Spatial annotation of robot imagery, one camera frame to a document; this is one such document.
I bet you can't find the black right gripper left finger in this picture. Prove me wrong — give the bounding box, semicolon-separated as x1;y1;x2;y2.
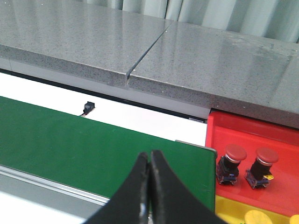
85;152;149;224

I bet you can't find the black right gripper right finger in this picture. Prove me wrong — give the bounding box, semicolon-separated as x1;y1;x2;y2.
149;150;225;224

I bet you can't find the red mushroom push button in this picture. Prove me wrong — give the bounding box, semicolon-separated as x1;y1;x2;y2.
216;144;247;185

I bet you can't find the yellow mushroom push button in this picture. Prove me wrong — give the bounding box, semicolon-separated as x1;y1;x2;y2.
244;210;273;224

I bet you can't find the yellow plastic tray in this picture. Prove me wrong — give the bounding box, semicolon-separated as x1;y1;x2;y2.
215;195;290;224

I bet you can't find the green conveyor belt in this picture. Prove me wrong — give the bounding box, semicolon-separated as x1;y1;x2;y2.
0;97;216;210

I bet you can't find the red plastic tray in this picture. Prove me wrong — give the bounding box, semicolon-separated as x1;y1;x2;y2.
205;111;299;217

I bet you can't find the grey stone shelf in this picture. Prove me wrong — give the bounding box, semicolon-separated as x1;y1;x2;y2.
0;0;299;128

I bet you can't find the white curtain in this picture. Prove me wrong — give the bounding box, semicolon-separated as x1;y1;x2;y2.
86;0;299;43

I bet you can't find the aluminium conveyor frame rail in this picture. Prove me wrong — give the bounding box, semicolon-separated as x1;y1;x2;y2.
0;165;109;206

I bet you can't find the black sensor with cable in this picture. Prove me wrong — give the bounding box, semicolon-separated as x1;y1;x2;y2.
80;101;95;117

